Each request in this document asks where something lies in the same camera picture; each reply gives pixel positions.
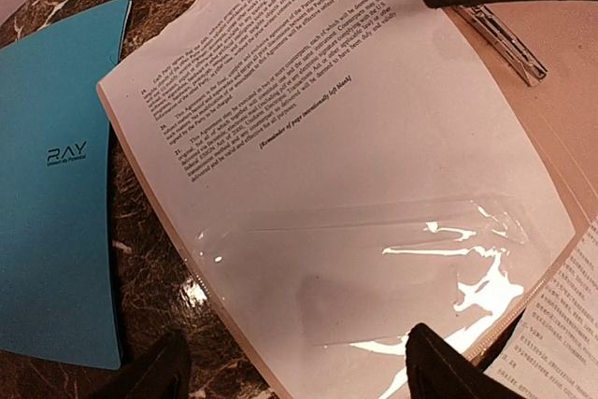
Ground teal folder with black inside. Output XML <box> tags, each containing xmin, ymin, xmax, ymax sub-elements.
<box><xmin>1</xmin><ymin>0</ymin><xmax>131</xmax><ymax>370</ymax></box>

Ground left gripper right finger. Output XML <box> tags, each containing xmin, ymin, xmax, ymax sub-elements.
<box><xmin>406</xmin><ymin>323</ymin><xmax>521</xmax><ymax>399</ymax></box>

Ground printed paper sheet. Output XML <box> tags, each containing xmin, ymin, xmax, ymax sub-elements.
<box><xmin>486</xmin><ymin>221</ymin><xmax>597</xmax><ymax>399</ymax></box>
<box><xmin>95</xmin><ymin>0</ymin><xmax>577</xmax><ymax>399</ymax></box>

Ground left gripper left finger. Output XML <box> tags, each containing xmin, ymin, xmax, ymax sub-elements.
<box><xmin>90</xmin><ymin>331</ymin><xmax>191</xmax><ymax>398</ymax></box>

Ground tan folder metal clip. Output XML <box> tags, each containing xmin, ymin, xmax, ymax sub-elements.
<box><xmin>452</xmin><ymin>6</ymin><xmax>548</xmax><ymax>87</ymax></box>

